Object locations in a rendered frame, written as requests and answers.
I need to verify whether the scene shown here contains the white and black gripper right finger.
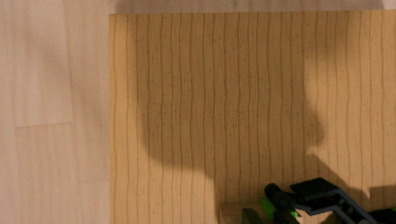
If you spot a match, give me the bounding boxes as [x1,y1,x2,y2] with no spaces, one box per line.
[273,208,300,224]

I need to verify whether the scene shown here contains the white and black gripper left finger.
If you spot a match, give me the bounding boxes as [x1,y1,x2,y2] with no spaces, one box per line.
[242,208,263,224]

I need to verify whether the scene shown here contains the light wooden board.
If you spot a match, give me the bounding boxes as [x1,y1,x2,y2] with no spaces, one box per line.
[109,9,396,224]

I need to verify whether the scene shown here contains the small wooden block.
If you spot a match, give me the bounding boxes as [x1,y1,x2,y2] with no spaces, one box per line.
[220,204,303,224]

